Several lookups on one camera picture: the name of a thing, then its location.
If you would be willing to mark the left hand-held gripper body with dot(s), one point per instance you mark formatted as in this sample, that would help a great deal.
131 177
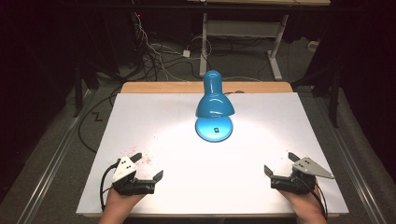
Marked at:
124 169

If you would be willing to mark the person's right hand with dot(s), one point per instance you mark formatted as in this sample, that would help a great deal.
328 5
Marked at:
303 203

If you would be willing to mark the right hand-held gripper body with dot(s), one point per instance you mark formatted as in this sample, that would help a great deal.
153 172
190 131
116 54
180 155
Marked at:
311 168

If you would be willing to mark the metal floor rail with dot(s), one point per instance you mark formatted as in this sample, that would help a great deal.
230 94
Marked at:
351 161
53 161

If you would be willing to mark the blue desk lamp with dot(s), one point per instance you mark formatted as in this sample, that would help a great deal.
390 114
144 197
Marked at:
214 102

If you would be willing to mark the white power adapter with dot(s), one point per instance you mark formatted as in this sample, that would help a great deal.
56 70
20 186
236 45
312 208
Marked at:
186 53

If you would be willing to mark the person's left hand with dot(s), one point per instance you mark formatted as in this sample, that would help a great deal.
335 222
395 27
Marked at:
120 202

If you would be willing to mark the white power strip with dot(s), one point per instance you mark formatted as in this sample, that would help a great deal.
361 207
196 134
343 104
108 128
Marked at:
313 45

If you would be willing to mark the white metal desk frame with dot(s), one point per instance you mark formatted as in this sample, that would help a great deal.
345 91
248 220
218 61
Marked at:
204 46

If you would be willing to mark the white table sheet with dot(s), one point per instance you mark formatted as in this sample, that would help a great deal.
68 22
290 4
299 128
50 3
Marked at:
174 174

